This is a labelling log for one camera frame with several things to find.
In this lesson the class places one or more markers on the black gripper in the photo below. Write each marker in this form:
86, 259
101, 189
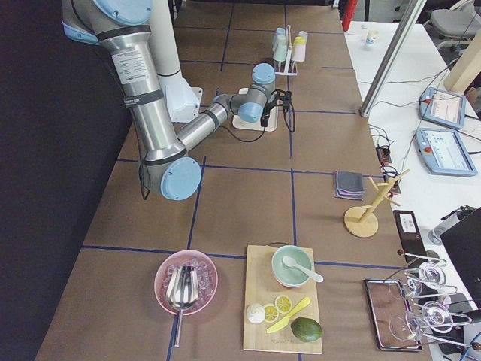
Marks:
267, 109

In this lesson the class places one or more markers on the beige rabbit serving tray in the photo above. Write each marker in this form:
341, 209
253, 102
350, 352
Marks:
272, 120

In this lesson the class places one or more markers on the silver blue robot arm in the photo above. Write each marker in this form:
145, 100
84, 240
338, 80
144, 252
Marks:
140, 39

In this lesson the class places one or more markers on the pink cup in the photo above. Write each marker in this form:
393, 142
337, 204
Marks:
298, 52

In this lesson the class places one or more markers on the green cup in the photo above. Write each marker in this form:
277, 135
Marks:
280, 47

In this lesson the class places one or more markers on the yellow cup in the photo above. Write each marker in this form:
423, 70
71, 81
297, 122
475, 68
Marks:
300, 40

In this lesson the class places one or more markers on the blue cup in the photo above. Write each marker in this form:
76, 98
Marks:
279, 31

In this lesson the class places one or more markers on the black metal glass tray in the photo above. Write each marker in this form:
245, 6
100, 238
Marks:
387, 305

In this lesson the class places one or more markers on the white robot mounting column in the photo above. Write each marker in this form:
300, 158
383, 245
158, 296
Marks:
183, 101

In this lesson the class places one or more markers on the folded grey cloth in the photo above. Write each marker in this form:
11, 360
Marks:
348, 185

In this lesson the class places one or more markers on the small electronics board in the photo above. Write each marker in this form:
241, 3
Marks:
383, 154

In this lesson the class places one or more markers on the wooden mug tree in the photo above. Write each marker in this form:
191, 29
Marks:
361, 221

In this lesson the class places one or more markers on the far teach pendant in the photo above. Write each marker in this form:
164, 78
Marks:
442, 107

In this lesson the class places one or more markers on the teach pendant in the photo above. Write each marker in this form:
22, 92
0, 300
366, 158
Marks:
444, 153
442, 107

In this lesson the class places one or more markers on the white spoon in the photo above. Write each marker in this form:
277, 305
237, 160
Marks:
292, 263

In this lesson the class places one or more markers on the near teach pendant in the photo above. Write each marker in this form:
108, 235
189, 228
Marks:
444, 153

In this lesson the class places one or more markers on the green bowl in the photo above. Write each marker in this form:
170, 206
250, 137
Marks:
291, 276

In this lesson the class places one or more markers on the office chair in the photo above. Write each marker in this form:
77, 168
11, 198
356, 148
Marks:
457, 25

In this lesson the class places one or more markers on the wooden cutting board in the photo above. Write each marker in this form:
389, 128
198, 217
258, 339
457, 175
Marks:
275, 296

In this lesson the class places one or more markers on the black label box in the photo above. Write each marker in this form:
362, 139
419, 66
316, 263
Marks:
408, 231

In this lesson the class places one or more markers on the lemon slice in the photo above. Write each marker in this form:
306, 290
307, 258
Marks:
283, 304
271, 313

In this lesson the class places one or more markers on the metal ice scoop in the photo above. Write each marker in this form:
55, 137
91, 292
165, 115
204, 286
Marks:
182, 293

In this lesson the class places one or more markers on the white garlic bulb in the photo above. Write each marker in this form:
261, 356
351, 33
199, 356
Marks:
255, 313

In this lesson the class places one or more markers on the yellow plastic knife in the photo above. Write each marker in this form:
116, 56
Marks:
285, 320

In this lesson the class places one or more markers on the wine glass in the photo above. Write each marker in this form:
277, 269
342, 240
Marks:
413, 326
427, 275

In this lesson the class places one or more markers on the green avocado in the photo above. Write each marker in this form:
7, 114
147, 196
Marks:
306, 329

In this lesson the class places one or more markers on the white wire cup rack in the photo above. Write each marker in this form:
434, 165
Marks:
288, 67

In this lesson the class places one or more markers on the aluminium frame post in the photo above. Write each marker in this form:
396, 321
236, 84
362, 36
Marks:
401, 34

